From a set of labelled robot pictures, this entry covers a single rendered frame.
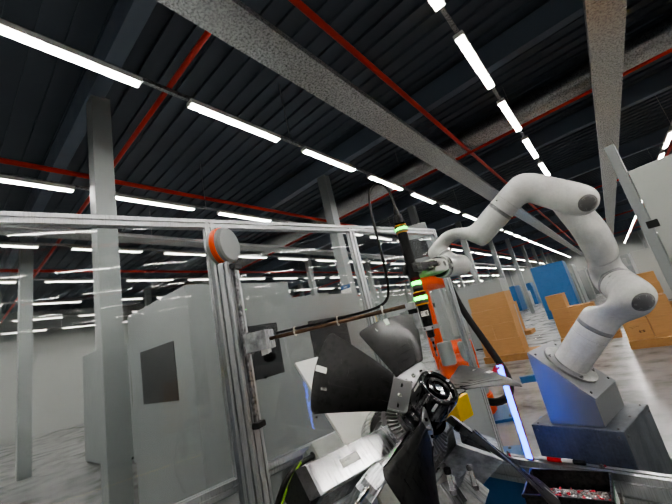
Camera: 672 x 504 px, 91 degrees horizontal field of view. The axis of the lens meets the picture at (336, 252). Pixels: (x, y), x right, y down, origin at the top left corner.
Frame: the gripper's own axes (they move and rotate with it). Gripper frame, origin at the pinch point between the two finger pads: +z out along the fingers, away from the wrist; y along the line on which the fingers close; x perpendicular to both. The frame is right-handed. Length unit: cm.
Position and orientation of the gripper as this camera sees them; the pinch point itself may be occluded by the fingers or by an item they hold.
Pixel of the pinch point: (412, 269)
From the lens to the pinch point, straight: 116.4
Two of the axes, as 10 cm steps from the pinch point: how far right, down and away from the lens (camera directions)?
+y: -5.9, 3.2, 7.4
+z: -7.8, 0.2, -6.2
